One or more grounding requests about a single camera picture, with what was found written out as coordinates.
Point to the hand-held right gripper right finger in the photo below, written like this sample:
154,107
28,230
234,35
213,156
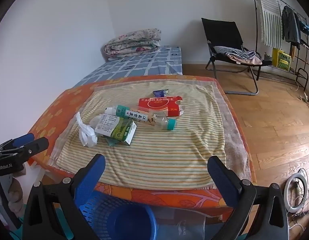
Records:
223,180

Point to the blue checked bed sheet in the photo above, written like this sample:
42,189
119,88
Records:
134,65

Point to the pink cloth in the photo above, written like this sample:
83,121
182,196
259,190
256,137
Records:
252,60

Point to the dark hanging jacket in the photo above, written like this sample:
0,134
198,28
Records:
289,27

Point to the white and green tube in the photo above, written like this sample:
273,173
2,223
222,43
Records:
122,111

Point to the white plastic bag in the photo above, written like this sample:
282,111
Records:
85,132

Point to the striped hanging towel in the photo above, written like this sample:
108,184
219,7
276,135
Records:
269,17

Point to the folded floral quilt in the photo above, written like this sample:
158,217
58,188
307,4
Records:
134,42

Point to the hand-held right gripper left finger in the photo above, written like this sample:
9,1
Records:
90,181

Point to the black metal clothes rack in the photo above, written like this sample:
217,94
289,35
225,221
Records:
256,55

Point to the blue foil packet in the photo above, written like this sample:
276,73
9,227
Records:
160,93

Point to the clear bottle with teal cap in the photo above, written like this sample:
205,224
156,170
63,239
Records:
160,123

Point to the striped grey cloth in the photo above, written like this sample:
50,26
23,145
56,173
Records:
232,52

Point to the yellow striped blanket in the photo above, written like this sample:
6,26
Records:
157,155

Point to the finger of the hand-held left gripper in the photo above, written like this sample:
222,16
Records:
37,147
23,140

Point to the yellow box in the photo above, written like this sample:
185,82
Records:
280,58

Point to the red cardboard box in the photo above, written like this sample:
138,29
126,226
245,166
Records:
157,106

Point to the teal hanging garment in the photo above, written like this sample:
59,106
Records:
305,27

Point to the clear plastic storage box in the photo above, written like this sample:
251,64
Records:
184,227

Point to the white and green milk carton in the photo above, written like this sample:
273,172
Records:
114,128

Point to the teal wrapper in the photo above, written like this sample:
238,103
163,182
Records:
112,142

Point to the black folding chair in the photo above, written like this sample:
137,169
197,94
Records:
219,32

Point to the person's left hand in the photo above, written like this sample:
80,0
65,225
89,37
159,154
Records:
17,192

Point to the white bed frame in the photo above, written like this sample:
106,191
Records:
40,175

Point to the blue plastic basket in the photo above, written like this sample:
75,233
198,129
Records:
102,212

